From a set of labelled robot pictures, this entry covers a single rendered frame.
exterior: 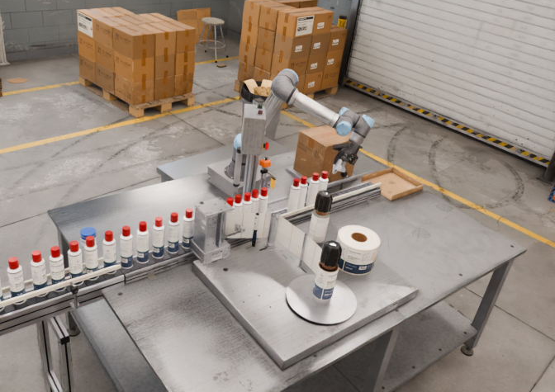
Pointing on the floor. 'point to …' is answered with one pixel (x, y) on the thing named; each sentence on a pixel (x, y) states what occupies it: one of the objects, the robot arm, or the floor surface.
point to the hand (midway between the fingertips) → (333, 171)
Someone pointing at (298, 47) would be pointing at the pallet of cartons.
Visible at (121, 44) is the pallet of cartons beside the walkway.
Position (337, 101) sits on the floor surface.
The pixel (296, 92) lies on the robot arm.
